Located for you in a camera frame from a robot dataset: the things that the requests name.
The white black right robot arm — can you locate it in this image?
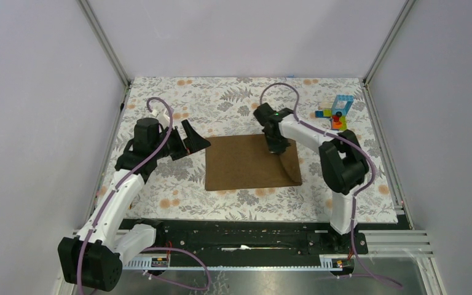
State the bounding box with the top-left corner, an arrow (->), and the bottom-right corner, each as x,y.
253,103 -> 369,253

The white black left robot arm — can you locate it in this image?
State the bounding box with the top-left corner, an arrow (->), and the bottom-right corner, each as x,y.
57,118 -> 211,291

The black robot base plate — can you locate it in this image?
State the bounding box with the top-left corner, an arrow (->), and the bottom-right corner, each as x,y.
87,219 -> 410,267

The colourful toy block structure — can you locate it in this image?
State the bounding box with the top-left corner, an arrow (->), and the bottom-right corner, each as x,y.
314,94 -> 355,131

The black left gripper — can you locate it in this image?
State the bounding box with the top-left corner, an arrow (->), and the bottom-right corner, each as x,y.
151,119 -> 210,160

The brown cloth napkin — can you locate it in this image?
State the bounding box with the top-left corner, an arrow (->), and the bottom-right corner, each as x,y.
205,134 -> 302,191

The white slotted cable duct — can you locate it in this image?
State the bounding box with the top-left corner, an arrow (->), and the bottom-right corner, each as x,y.
122,254 -> 355,272

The floral patterned table mat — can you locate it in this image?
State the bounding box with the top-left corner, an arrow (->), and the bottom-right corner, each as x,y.
93,77 -> 399,224

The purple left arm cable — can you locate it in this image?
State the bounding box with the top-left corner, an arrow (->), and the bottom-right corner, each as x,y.
75,96 -> 213,295

